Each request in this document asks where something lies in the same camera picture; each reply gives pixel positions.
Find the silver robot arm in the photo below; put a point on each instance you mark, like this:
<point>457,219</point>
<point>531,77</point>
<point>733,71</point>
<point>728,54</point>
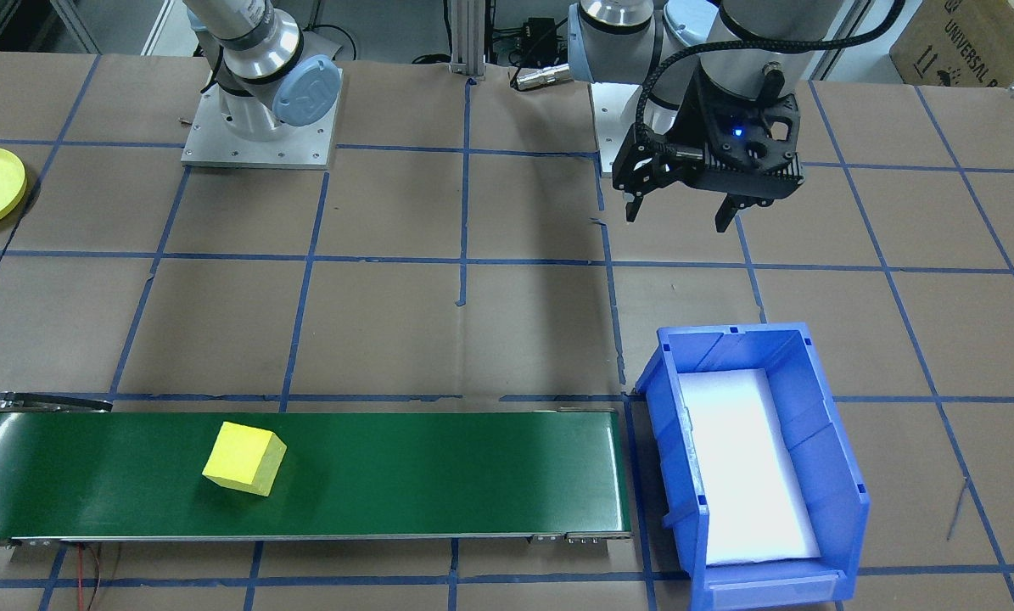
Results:
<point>617,42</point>
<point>256,51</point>

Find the blue plastic storage bin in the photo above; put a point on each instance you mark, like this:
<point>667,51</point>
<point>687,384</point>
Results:
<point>829,458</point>

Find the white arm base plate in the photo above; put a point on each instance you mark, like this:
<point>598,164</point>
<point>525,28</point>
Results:
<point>602,127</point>
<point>210,153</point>

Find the green conveyor belt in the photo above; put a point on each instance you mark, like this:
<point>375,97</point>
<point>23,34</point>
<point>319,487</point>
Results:
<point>388,475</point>

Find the silver metal connector plug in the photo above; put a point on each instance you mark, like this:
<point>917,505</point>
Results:
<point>540,76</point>

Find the brown cardboard box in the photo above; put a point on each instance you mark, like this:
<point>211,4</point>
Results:
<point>965,42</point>

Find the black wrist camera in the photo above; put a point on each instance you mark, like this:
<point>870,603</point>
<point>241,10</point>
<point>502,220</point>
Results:
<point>647,165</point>

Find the yellow cube block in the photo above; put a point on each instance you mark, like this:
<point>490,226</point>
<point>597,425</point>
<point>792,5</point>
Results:
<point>239,458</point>

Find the black power supply box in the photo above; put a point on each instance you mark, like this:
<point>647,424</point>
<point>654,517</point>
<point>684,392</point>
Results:
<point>540,27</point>

